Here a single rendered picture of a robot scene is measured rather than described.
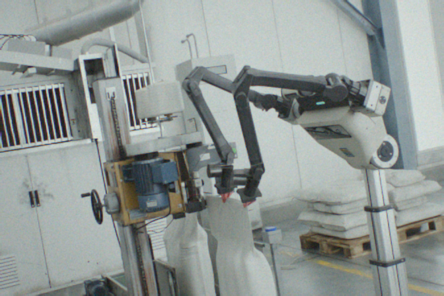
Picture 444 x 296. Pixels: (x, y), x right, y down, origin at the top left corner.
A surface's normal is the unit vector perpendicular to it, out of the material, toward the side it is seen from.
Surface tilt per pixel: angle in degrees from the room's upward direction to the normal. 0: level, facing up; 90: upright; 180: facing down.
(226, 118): 90
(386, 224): 90
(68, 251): 93
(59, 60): 90
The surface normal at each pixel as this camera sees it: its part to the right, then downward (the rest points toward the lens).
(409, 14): 0.41, -0.02
